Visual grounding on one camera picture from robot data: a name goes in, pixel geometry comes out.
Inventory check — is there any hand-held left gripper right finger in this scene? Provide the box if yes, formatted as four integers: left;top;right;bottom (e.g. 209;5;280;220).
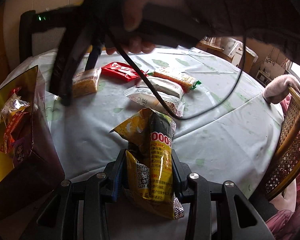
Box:
170;149;275;240

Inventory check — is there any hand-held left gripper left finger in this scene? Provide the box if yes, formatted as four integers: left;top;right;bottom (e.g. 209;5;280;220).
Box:
20;149;127;240

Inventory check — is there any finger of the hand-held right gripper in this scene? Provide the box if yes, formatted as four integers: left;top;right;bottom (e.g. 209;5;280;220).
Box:
49;22;95;107
85;34;108;71

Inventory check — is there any yellow black snack packet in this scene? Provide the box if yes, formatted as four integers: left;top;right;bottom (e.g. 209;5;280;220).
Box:
109;108;185;220

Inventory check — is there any orange cake packet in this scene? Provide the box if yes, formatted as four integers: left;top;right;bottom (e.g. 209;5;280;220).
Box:
71;67;102;98

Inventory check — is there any large plain red packet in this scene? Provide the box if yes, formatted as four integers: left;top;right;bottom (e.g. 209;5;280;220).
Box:
101;62;148;82

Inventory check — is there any gold-lined dark red box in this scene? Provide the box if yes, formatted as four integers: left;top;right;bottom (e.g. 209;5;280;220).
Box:
0;65;65;224

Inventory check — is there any small red foil packet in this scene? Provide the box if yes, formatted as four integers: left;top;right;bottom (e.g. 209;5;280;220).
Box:
6;87;22;98

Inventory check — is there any clear nut packet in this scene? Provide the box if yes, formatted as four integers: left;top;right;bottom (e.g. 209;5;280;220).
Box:
0;94;30;124

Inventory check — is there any white silver snack packet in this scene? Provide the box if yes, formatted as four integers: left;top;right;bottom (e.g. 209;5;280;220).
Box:
123;87;185;117

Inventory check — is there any long red patterned packet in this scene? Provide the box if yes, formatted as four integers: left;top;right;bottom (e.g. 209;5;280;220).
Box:
0;112;28;154

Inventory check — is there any white packet red label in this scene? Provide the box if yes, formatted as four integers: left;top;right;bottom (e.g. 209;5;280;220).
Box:
137;76;185;100

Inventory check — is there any green-ended cracker packet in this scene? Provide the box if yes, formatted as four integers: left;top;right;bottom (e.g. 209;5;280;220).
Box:
152;67;202;93

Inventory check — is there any person's right forearm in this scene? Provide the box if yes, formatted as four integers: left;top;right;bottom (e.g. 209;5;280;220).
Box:
140;0;300;69

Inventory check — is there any person's right hand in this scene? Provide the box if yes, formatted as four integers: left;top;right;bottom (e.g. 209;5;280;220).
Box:
106;0;156;55

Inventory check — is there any white cloud-print tablecloth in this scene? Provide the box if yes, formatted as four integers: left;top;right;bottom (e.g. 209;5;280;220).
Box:
0;46;285;240

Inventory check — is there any wooden wardrobe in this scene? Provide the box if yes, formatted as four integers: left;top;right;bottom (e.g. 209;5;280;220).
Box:
0;5;20;98

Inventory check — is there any wooden side table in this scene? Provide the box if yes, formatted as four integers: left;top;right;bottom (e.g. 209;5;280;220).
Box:
195;37;240;63

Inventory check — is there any rattan chair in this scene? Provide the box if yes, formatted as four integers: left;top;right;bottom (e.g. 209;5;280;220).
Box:
264;86;300;200

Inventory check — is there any pink cloth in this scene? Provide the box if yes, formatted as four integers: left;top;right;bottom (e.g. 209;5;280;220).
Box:
264;74;300;104

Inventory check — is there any black chair post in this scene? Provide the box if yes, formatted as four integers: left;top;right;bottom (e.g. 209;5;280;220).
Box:
19;10;37;64

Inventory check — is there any black cable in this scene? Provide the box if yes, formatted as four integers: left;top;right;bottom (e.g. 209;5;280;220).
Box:
107;27;247;120

